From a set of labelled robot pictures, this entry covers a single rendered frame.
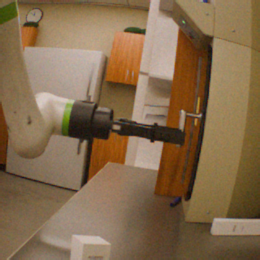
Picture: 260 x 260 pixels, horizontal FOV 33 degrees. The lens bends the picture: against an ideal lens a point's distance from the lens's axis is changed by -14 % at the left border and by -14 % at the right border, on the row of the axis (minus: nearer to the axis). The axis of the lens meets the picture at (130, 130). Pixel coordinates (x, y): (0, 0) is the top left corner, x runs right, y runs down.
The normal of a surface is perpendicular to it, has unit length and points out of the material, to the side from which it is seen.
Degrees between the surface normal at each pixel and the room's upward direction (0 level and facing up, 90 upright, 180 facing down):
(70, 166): 90
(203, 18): 90
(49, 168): 90
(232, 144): 90
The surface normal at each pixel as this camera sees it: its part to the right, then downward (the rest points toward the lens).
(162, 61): -0.53, 0.04
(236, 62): -0.07, 0.04
